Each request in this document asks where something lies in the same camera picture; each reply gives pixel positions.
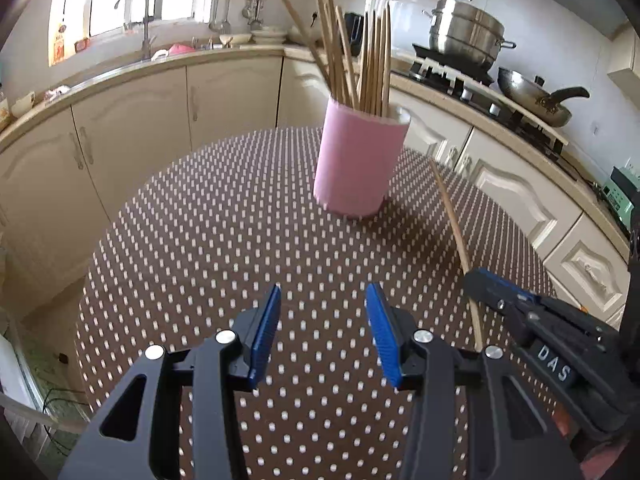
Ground person's right hand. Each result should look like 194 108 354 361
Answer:
570 437 631 480

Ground dark electric kettle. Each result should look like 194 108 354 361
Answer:
344 11 365 57

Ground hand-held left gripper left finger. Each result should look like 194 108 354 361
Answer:
60 284 283 480

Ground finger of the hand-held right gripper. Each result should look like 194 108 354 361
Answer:
461 276 547 347
476 267 619 342

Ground black cable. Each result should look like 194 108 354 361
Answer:
570 160 608 201

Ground green appliance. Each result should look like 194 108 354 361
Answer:
600 165 640 233

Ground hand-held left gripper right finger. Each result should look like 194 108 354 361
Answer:
364 282 583 480

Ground bunch of wooden chopsticks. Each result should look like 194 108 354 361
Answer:
272 0 393 117

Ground beige kitchen countertop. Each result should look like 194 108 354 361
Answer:
0 42 631 261

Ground hanging steel utensils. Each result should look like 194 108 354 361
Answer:
242 0 268 31

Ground orange bottle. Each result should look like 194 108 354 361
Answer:
51 22 68 66

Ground steel wok black handle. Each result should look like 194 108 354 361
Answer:
497 66 591 128

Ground hanging steel ladle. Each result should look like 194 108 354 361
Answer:
209 0 232 33

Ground steel steamer pot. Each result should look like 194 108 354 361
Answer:
421 0 517 73

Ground single wooden chopstick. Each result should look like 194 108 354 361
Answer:
429 159 485 353

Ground steel sink faucet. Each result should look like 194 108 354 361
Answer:
114 0 153 61

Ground stack of white bowls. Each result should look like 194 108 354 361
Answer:
250 27 288 45

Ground cream lattice wall cabinet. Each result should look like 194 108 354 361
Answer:
607 20 640 96

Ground pink utensil holder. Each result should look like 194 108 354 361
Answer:
312 97 412 220

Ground black gas stove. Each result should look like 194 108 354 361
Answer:
390 42 583 171

